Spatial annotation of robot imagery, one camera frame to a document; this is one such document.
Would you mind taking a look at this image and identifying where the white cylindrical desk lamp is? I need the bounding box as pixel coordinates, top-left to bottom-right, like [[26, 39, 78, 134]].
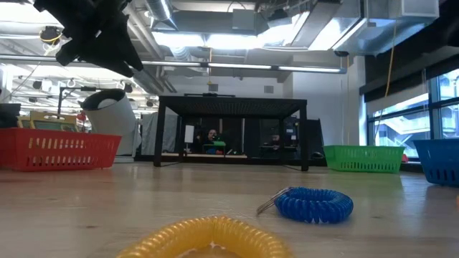
[[80, 88, 143, 164]]

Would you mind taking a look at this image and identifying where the blue plastic basket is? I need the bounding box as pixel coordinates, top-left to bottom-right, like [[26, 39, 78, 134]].
[[412, 138, 459, 187]]

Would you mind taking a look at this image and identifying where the yellow cable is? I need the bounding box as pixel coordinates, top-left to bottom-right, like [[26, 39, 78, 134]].
[[383, 14, 399, 100]]

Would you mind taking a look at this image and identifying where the black background stand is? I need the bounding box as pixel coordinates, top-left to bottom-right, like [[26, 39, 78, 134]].
[[55, 85, 98, 130]]

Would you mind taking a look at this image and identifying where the long ceiling light bar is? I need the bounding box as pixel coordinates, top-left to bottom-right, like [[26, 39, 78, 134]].
[[0, 53, 348, 75]]

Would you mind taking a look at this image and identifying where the blue coil wristband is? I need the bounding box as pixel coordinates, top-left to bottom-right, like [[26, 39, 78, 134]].
[[256, 186, 355, 225]]

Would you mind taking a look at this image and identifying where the person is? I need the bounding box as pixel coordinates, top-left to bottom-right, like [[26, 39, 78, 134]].
[[267, 133, 284, 148], [200, 128, 222, 145]]

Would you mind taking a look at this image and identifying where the red plastic basket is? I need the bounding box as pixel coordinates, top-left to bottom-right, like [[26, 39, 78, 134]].
[[0, 127, 123, 171]]

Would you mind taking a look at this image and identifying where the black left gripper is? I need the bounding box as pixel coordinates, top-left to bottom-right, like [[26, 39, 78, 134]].
[[34, 0, 144, 78]]

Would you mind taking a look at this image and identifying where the silver rectangular air duct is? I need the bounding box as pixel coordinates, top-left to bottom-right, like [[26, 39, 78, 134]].
[[331, 0, 440, 57]]

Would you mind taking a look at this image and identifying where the black mesh shelf riser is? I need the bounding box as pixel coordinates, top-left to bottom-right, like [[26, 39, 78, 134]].
[[153, 95, 310, 172]]

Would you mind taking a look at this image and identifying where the green plastic basket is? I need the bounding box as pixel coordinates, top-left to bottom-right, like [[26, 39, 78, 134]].
[[322, 144, 406, 174]]

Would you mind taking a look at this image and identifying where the yellow coil wristband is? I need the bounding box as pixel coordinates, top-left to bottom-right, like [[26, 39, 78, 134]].
[[114, 214, 295, 258]]

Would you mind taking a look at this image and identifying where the black ceiling cable reel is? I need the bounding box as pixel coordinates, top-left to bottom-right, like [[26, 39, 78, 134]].
[[38, 25, 65, 47]]

